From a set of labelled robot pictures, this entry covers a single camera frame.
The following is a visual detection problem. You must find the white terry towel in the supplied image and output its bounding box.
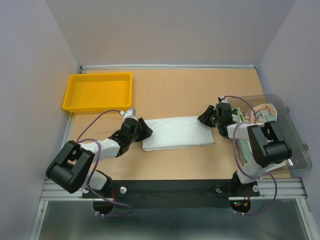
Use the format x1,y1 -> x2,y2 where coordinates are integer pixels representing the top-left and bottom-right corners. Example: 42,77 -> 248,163
142,116 -> 215,152

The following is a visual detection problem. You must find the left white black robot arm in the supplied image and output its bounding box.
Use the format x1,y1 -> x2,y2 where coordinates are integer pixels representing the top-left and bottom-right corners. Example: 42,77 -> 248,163
45,118 -> 153,194

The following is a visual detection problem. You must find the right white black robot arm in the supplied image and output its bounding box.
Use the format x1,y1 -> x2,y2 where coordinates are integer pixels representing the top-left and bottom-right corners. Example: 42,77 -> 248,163
197,102 -> 292,196

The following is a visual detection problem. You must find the orange and green printed towel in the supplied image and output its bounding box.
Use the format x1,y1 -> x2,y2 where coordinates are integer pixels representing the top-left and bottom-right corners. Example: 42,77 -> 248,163
232,103 -> 278,165

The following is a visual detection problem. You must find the yellow plastic tray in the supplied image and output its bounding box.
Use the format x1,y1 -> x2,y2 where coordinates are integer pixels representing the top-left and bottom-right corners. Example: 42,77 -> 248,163
62,72 -> 133,114

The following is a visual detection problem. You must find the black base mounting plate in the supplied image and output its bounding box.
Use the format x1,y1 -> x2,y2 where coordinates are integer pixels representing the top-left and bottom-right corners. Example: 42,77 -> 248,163
97,179 -> 260,210

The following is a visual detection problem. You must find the clear plastic storage bin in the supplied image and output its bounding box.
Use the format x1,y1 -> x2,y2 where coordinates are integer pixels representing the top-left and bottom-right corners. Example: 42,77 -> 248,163
227,94 -> 312,179

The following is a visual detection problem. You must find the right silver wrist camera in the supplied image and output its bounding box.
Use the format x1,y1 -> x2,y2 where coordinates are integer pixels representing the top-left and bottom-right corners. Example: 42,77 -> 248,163
218,95 -> 229,104

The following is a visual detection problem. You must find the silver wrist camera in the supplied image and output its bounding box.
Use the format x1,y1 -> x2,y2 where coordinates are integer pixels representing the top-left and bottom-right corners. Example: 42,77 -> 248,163
119,108 -> 137,120
218,95 -> 229,104

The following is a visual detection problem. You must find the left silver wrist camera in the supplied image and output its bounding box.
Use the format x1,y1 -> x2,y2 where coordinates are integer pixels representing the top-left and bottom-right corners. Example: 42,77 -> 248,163
119,108 -> 137,120

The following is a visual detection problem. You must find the aluminium rail back edge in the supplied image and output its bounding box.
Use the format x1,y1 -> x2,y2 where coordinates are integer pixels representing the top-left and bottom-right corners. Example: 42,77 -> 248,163
79,64 -> 257,74

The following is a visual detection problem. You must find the aluminium frame rail front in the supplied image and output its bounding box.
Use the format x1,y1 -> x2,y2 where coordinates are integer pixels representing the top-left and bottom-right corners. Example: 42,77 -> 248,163
39,178 -> 310,202

